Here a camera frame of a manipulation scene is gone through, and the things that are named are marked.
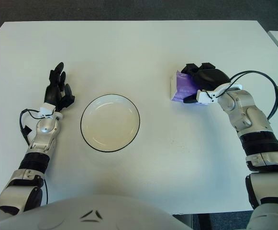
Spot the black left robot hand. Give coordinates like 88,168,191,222
44,61,76,112

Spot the grey robot torso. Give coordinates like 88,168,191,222
0,194,192,230

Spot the white plate with black rim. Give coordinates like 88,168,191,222
80,93,141,152

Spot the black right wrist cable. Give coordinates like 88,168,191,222
229,69,278,120

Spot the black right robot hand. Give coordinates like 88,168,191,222
180,62,232,104

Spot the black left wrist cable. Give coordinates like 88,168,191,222
19,108,46,147

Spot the purple tissue paper pack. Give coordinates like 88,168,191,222
169,69,209,105

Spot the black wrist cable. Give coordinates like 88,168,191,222
19,108,46,147
229,69,278,120

